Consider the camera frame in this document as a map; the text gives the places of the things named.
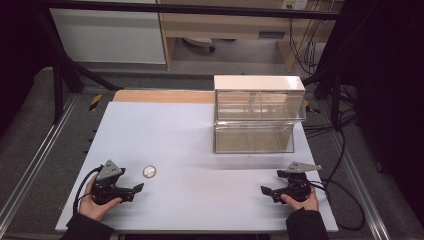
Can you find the white wall socket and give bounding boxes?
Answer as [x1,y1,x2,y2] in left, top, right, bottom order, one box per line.
[280,0,310,11]

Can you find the yellow black tape strip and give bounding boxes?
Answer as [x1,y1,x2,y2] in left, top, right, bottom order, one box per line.
[88,93,103,113]
[303,99,322,115]

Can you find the person's left hand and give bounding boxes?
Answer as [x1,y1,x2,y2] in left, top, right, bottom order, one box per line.
[78,181,123,222]

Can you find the black metal stand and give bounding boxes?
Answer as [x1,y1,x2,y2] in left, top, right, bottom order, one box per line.
[301,63,348,132]
[34,6,125,125]

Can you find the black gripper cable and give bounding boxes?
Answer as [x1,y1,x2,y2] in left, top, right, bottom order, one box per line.
[72,165,103,215]
[308,124,367,232]

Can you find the bundle of hanging cables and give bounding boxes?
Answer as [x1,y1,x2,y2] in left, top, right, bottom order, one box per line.
[287,9,334,77]

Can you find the clear plastic drawer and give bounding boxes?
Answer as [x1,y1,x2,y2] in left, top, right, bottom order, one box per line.
[213,121,296,155]
[214,89,307,123]

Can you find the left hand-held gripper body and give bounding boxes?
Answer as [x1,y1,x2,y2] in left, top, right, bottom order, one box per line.
[91,159,135,205]

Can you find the black curtain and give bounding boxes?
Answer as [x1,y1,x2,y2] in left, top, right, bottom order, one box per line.
[319,0,424,228]
[0,0,56,134]

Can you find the white clear drawer cabinet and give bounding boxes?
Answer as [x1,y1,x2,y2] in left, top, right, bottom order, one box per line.
[213,74,307,155]

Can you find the person's right hand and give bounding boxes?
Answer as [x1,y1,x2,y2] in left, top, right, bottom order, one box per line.
[280,187,320,212]

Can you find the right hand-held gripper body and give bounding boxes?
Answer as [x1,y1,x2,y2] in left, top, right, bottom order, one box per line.
[276,161,323,203]

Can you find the black metal frame bar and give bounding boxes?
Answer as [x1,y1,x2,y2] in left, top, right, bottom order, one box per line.
[36,0,346,21]

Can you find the chair base with wheel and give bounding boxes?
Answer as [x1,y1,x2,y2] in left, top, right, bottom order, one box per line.
[181,36,217,53]

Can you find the aluminium rail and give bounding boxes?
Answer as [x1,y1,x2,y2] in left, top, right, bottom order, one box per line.
[0,94,81,231]
[329,131,392,240]

